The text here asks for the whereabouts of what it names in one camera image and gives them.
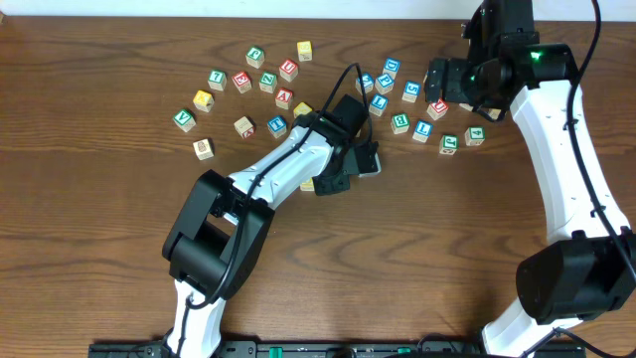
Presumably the blue block D upper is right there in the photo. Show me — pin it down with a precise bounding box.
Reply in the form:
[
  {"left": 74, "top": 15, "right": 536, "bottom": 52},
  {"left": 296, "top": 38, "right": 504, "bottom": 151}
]
[{"left": 383, "top": 58, "right": 401, "bottom": 79}]

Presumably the red block U right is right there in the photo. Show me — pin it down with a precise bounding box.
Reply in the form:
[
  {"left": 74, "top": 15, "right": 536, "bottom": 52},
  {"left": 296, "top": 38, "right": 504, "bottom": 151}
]
[{"left": 426, "top": 98, "right": 449, "bottom": 120}]

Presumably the red block u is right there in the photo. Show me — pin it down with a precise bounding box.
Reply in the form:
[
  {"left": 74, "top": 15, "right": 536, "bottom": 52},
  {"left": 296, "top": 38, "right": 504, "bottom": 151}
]
[
  {"left": 279, "top": 59, "right": 299, "bottom": 83},
  {"left": 426, "top": 98, "right": 449, "bottom": 120}
]

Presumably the red block A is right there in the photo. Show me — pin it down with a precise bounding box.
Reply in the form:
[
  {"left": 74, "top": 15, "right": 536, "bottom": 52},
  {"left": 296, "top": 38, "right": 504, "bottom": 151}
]
[{"left": 275, "top": 88, "right": 293, "bottom": 109}]

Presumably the wooden block red side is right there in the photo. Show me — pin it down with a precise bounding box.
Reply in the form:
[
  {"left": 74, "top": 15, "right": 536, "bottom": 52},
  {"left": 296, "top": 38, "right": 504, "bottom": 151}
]
[{"left": 234, "top": 116, "right": 255, "bottom": 138}]

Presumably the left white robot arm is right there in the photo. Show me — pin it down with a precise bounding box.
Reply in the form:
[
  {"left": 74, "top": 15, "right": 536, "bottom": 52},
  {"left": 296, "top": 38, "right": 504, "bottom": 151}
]
[{"left": 161, "top": 112, "right": 381, "bottom": 357}]

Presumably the red block U left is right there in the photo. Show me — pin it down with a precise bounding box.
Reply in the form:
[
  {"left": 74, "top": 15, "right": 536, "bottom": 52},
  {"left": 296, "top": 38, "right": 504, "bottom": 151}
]
[{"left": 279, "top": 59, "right": 299, "bottom": 83}]

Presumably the green block Z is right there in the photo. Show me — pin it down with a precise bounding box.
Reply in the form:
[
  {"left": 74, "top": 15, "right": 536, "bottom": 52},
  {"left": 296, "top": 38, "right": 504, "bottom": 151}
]
[{"left": 259, "top": 72, "right": 277, "bottom": 93}]

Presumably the yellow block O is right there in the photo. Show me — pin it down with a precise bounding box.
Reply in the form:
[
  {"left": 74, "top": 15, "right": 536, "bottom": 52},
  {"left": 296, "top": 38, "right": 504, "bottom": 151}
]
[{"left": 299, "top": 178, "right": 315, "bottom": 192}]

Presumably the blue block 2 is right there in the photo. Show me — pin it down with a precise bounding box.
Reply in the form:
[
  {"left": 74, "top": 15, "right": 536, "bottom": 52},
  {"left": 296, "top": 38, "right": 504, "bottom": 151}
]
[{"left": 355, "top": 73, "right": 374, "bottom": 94}]

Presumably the green block J top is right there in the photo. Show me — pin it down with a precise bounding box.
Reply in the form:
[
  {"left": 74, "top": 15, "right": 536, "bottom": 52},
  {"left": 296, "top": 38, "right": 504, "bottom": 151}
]
[{"left": 245, "top": 47, "right": 265, "bottom": 69}]

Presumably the green block V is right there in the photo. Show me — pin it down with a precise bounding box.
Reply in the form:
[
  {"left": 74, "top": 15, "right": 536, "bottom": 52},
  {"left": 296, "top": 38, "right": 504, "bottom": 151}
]
[{"left": 173, "top": 108, "right": 197, "bottom": 132}]

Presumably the green block 4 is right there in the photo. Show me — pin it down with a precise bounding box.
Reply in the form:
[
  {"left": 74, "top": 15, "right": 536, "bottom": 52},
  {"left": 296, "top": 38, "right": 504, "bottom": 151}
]
[{"left": 464, "top": 126, "right": 485, "bottom": 146}]

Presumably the green block J lower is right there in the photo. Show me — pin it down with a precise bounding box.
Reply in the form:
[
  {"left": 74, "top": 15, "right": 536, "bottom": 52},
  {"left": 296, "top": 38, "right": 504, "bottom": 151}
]
[{"left": 439, "top": 134, "right": 458, "bottom": 155}]

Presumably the blue block T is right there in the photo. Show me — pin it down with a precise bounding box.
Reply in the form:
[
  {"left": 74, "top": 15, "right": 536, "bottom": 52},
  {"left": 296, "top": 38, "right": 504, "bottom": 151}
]
[{"left": 267, "top": 115, "right": 287, "bottom": 138}]

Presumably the yellow block A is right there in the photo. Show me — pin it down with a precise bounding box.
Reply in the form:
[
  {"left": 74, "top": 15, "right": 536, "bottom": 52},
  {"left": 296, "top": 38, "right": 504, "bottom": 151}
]
[{"left": 193, "top": 90, "right": 215, "bottom": 112}]

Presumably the blue block P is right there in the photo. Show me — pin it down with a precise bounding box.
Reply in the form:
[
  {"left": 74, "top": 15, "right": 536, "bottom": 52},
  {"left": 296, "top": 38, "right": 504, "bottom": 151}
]
[{"left": 375, "top": 74, "right": 395, "bottom": 94}]

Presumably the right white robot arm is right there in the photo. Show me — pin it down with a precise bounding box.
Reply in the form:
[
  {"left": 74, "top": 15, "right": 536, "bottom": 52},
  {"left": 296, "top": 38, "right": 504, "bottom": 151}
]
[{"left": 424, "top": 44, "right": 635, "bottom": 357}]

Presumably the yellow block S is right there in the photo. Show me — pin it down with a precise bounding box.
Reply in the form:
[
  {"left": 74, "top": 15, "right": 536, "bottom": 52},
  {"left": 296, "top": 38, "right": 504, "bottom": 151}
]
[{"left": 297, "top": 41, "right": 313, "bottom": 62}]

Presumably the red block E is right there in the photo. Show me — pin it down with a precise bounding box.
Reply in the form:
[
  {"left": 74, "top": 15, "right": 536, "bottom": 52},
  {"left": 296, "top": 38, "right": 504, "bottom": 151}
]
[{"left": 232, "top": 72, "right": 252, "bottom": 93}]

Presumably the green block 7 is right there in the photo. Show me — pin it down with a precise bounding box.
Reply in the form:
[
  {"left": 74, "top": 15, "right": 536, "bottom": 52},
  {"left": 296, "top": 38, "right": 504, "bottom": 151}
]
[{"left": 208, "top": 70, "right": 227, "bottom": 91}]

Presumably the blue block 5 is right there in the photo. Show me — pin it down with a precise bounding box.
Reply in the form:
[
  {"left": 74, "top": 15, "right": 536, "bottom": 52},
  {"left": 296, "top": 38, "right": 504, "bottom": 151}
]
[{"left": 401, "top": 81, "right": 421, "bottom": 102}]

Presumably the green block B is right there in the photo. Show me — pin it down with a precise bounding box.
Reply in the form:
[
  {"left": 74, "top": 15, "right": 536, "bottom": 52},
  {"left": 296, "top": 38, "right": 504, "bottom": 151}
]
[{"left": 391, "top": 113, "right": 410, "bottom": 134}]

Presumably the wooden picture block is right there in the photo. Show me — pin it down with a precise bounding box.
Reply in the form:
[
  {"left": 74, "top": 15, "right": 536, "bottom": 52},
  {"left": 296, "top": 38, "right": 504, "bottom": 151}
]
[{"left": 193, "top": 138, "right": 214, "bottom": 160}]

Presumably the blue block L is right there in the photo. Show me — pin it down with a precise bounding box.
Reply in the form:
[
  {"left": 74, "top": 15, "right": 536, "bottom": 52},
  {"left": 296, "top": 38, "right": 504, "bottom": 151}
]
[{"left": 412, "top": 120, "right": 433, "bottom": 143}]

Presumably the green block j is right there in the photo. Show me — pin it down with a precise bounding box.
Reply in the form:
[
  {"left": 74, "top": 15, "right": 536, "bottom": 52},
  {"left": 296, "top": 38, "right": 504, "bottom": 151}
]
[
  {"left": 245, "top": 47, "right": 265, "bottom": 69},
  {"left": 439, "top": 134, "right": 458, "bottom": 155}
]

